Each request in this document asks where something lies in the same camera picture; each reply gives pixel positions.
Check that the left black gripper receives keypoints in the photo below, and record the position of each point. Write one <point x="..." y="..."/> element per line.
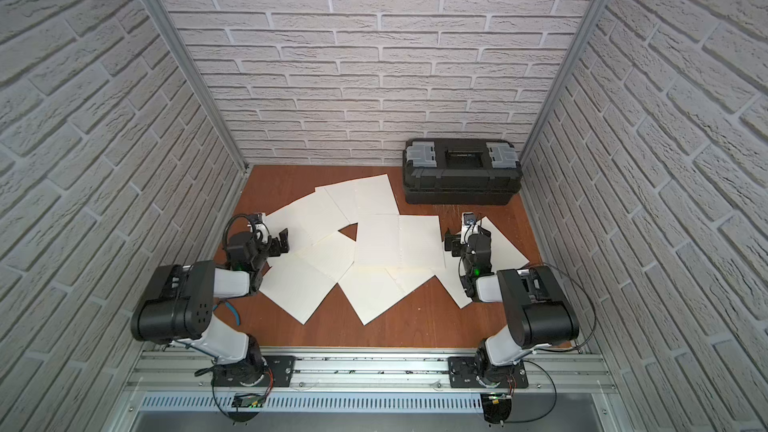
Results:
<point x="273" y="243"/>

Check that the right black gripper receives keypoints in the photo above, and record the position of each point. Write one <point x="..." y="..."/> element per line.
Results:
<point x="454" y="241"/>

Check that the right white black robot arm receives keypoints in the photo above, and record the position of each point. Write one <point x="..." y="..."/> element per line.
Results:
<point x="537" y="312"/>

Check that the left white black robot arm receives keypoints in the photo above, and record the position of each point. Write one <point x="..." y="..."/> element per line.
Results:
<point x="177" y="308"/>

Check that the black plastic toolbox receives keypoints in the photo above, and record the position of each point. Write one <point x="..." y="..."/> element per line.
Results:
<point x="445" y="171"/>

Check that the white ventilation grille strip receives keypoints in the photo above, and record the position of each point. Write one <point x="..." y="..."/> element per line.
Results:
<point x="321" y="402"/>

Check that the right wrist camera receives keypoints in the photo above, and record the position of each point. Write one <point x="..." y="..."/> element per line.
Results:
<point x="469" y="223"/>

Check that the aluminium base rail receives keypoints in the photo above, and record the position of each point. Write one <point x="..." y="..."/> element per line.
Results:
<point x="335" y="369"/>

